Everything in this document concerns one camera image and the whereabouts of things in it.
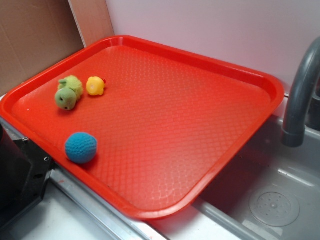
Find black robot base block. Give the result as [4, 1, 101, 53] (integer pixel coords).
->
[0, 126, 52, 230]

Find grey toy faucet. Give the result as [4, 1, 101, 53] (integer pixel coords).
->
[281, 38, 320, 148]

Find red plastic tray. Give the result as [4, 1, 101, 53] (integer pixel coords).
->
[0, 36, 284, 220]

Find grey toy sink basin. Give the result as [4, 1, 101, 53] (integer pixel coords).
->
[151, 117, 320, 240]

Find green plush turtle toy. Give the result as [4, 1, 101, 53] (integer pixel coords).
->
[54, 75, 84, 111]

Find blue crocheted ball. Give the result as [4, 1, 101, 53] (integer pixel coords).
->
[64, 132, 98, 164]

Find yellow rubber duck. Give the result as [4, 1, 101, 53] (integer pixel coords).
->
[86, 76, 106, 96]

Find brown cardboard panel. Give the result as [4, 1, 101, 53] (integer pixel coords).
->
[0, 0, 114, 95]

